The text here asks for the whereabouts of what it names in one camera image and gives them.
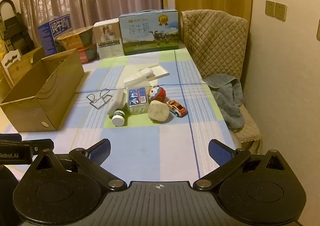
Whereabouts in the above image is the quilted beige chair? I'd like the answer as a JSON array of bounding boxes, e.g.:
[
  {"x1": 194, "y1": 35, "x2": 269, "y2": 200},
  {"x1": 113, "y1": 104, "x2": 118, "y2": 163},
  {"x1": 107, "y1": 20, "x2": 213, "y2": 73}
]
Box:
[{"x1": 180, "y1": 9, "x2": 263, "y2": 154}]

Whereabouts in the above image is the white product box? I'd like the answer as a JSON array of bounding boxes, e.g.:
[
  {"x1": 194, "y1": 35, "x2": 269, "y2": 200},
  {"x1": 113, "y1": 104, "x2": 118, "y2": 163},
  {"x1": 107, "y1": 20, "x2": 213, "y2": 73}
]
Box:
[{"x1": 93, "y1": 18, "x2": 125, "y2": 59}]

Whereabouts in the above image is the small brown cardboard box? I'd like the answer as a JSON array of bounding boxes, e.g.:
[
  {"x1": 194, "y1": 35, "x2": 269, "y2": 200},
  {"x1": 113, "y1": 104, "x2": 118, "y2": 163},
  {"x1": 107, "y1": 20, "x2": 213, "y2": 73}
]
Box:
[{"x1": 7, "y1": 46, "x2": 46, "y2": 82}]

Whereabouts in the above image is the red white toy car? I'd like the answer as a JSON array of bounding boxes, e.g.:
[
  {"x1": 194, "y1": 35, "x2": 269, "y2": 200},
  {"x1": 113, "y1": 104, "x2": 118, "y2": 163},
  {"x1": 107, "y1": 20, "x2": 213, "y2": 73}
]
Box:
[{"x1": 166, "y1": 100, "x2": 188, "y2": 118}]

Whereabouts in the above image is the plaid cloth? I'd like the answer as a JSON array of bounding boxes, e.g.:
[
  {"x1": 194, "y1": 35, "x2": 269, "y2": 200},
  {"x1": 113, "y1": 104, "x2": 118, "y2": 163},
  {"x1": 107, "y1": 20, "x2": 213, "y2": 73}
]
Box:
[{"x1": 15, "y1": 48, "x2": 237, "y2": 182}]

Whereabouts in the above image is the blue tissue pack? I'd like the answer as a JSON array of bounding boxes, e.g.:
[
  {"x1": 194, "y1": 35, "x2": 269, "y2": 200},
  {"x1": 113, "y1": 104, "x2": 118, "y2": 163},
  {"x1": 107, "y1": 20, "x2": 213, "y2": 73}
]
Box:
[{"x1": 127, "y1": 87, "x2": 148, "y2": 116}]

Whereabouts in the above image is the grey towel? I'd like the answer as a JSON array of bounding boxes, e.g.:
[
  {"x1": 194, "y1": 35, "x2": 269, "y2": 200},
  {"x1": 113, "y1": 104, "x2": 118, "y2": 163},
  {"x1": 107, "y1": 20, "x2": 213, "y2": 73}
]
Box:
[{"x1": 203, "y1": 73, "x2": 245, "y2": 132}]

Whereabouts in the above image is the green gold instant noodle bowl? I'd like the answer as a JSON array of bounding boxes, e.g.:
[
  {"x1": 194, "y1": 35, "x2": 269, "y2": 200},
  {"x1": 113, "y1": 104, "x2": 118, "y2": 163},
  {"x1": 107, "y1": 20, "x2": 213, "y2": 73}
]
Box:
[{"x1": 56, "y1": 26, "x2": 95, "y2": 50}]

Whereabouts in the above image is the bent metal wire rack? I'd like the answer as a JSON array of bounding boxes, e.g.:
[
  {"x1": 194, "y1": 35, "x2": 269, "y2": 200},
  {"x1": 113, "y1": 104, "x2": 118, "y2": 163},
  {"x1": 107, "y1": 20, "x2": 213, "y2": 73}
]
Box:
[{"x1": 86, "y1": 88, "x2": 113, "y2": 109}]

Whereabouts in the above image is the cow print milk carton box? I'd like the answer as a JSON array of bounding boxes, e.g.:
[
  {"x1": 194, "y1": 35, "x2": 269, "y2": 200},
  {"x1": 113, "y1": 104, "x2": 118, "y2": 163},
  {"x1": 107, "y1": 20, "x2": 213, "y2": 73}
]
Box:
[{"x1": 118, "y1": 10, "x2": 181, "y2": 56}]

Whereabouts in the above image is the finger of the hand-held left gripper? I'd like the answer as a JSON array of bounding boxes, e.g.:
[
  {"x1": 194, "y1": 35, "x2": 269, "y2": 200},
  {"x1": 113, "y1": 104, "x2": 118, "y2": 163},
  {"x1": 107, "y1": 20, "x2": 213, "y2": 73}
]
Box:
[
  {"x1": 21, "y1": 138, "x2": 54, "y2": 157},
  {"x1": 0, "y1": 133, "x2": 22, "y2": 142}
]

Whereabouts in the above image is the blue milk carton box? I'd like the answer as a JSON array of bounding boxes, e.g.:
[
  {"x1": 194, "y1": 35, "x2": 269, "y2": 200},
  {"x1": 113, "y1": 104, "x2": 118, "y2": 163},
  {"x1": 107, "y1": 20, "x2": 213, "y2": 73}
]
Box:
[{"x1": 37, "y1": 14, "x2": 73, "y2": 57}]

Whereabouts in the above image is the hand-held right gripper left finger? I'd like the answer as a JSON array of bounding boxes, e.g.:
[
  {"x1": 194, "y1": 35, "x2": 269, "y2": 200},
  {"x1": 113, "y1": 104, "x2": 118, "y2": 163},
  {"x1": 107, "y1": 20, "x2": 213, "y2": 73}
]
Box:
[{"x1": 30, "y1": 138, "x2": 128, "y2": 191}]

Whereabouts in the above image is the small white capped bottle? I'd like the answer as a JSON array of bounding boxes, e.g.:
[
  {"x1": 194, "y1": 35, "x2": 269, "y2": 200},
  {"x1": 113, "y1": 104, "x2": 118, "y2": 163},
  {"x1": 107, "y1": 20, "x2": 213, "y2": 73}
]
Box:
[{"x1": 111, "y1": 108, "x2": 126, "y2": 127}]

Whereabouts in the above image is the red black instant noodle bowl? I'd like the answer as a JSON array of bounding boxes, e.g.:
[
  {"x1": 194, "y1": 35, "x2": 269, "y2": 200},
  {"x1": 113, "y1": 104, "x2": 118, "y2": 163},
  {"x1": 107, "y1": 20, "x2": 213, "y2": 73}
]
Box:
[{"x1": 77, "y1": 45, "x2": 98, "y2": 64}]

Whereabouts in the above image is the red blue cartoon cat toy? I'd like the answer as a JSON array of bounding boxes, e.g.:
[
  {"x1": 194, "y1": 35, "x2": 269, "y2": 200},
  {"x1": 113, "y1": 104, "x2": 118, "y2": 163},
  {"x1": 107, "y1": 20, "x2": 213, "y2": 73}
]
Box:
[{"x1": 146, "y1": 85, "x2": 167, "y2": 103}]

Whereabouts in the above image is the black folding ladder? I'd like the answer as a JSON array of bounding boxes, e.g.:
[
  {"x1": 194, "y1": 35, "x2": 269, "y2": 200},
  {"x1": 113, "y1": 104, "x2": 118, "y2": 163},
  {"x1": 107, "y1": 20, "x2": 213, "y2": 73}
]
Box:
[{"x1": 0, "y1": 0, "x2": 35, "y2": 54}]

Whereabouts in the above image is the beige stone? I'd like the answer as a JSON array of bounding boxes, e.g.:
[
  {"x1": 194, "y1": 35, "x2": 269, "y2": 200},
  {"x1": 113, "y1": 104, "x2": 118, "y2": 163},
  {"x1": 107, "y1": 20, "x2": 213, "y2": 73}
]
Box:
[{"x1": 148, "y1": 100, "x2": 170, "y2": 124}]

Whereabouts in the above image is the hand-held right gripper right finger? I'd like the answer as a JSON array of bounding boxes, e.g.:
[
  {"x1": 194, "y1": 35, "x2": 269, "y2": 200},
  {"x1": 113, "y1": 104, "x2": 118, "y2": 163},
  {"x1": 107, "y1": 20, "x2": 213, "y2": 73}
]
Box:
[{"x1": 194, "y1": 138, "x2": 290, "y2": 191}]

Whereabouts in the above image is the white square plastic cover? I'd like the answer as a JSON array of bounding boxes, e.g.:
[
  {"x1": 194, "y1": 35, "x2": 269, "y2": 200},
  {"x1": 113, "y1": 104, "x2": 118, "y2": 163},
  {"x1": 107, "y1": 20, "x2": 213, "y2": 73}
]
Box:
[{"x1": 138, "y1": 63, "x2": 170, "y2": 79}]

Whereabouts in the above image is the white carved wooden board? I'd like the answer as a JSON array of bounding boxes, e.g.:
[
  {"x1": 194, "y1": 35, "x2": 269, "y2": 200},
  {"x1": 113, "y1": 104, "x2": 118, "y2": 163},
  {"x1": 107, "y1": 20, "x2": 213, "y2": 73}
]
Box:
[{"x1": 0, "y1": 49, "x2": 22, "y2": 87}]

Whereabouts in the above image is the white plug adapter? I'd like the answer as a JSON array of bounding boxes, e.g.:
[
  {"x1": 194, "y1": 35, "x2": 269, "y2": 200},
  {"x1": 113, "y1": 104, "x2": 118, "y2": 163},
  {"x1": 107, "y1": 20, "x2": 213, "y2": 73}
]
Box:
[{"x1": 108, "y1": 88, "x2": 129, "y2": 116}]

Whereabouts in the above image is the white oblong plastic case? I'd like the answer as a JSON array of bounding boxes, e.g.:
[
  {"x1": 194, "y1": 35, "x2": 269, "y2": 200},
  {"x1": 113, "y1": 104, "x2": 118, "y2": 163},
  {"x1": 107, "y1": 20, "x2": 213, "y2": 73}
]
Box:
[{"x1": 123, "y1": 67, "x2": 154, "y2": 89}]

